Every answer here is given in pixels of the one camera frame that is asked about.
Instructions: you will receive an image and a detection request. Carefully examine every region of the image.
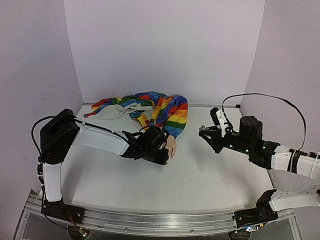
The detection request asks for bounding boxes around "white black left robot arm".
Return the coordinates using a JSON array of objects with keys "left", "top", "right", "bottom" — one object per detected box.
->
[{"left": 34, "top": 109, "right": 169, "bottom": 224}]

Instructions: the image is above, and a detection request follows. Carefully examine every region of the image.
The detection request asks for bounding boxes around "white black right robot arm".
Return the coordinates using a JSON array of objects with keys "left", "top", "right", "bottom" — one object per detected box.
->
[{"left": 198, "top": 115, "right": 320, "bottom": 232}]

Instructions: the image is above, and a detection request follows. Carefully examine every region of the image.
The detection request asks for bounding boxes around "mannequin hand with nails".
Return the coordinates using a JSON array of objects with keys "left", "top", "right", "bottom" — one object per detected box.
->
[{"left": 163, "top": 135, "right": 177, "bottom": 159}]

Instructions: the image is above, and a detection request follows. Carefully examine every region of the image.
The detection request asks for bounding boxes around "rainbow striped jacket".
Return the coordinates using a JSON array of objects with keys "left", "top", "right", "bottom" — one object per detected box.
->
[{"left": 83, "top": 91, "right": 188, "bottom": 138}]

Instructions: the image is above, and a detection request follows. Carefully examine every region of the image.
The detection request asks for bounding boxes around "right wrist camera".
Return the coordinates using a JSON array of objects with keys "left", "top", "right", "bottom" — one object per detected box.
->
[{"left": 210, "top": 107, "right": 233, "bottom": 138}]

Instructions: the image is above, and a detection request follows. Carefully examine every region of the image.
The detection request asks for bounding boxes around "black cable loop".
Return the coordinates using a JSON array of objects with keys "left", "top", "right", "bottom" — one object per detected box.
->
[{"left": 221, "top": 93, "right": 307, "bottom": 152}]

